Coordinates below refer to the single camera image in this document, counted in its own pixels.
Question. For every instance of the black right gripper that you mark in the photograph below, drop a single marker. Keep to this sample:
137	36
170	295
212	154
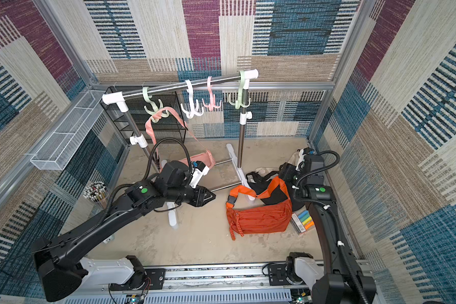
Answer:
289	173

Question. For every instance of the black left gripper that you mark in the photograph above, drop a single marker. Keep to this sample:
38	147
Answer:
202	196

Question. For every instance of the cream white sling bag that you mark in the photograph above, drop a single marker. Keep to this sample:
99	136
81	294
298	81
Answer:
264	171

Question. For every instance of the black sling bag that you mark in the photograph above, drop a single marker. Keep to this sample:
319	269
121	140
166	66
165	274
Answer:
259	184

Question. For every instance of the pink sling bag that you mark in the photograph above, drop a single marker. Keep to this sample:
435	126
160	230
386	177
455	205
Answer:
205	157

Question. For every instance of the orange sling bag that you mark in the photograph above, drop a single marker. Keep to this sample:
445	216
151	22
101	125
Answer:
262	219

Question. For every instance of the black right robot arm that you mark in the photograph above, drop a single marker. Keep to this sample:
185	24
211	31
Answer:
330	235

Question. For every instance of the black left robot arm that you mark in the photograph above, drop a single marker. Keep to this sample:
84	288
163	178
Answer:
60	262

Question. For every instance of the pale green right hook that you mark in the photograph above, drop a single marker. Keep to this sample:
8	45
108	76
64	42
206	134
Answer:
243	87

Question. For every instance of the pale green hook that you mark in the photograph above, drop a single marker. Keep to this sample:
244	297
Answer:
154	107
243	87

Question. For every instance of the white plastic hook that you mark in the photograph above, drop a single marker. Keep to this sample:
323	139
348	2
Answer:
194	109

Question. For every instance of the pink plastic hook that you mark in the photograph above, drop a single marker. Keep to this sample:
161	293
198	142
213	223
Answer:
212	104

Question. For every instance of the pale green left hook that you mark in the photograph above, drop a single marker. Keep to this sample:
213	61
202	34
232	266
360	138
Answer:
154	107

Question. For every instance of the pack of coloured highlighters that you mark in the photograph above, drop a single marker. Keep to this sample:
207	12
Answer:
302	222

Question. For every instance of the black mesh shelf rack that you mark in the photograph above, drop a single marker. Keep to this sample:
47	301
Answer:
165	128

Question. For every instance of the cup of pens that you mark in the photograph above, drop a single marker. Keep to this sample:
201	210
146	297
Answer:
97	192

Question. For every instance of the white and chrome garment rack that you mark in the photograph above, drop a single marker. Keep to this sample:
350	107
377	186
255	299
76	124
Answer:
120	98

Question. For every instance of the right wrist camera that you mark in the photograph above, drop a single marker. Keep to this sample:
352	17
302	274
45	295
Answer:
301	157

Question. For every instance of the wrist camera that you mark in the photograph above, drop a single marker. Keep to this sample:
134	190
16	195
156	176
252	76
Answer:
301	157
200	170

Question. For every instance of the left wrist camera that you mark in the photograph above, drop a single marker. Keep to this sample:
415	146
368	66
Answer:
200	170

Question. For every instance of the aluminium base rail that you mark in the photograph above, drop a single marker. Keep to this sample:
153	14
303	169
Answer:
127	274

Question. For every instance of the white wire mesh basket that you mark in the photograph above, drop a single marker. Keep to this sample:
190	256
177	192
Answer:
59	148

